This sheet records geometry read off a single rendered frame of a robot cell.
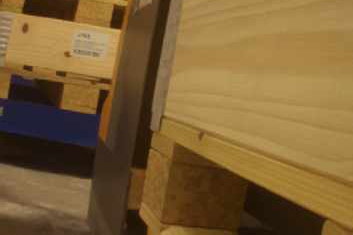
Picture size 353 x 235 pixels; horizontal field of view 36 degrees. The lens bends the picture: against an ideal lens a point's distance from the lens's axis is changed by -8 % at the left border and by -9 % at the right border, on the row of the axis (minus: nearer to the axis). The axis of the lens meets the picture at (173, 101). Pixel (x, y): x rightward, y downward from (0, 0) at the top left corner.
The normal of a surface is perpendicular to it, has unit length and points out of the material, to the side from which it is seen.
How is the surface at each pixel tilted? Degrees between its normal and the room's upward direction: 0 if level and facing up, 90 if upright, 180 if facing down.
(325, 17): 90
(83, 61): 90
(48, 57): 90
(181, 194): 90
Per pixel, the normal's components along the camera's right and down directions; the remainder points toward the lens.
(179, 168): 0.22, 0.05
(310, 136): -0.96, -0.16
